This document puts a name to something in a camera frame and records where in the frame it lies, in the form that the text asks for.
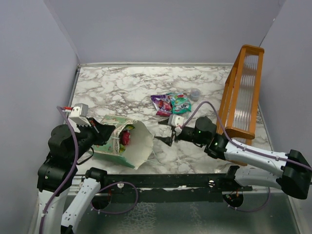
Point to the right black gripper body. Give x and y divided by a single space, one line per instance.
182 135

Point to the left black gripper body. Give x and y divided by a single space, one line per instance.
87 136

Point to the purple snack packet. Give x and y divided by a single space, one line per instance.
162 104

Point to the red snack packet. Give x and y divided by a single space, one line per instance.
125 137

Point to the teal snack packet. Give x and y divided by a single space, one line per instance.
180 103

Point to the green paper gift bag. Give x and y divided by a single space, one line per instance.
135 153

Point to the green yellow snack packet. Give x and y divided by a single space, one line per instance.
129 127

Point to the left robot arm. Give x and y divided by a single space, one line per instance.
57 172

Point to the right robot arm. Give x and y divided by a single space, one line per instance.
289 172

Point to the small clear plastic cup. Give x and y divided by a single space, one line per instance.
194 94

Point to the orange wooden rack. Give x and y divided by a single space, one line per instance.
239 103

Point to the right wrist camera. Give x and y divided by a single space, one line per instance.
176 122

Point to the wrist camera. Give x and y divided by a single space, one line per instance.
78 114
176 122

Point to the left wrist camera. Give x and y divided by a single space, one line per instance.
78 114

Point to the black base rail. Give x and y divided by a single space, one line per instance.
167 188

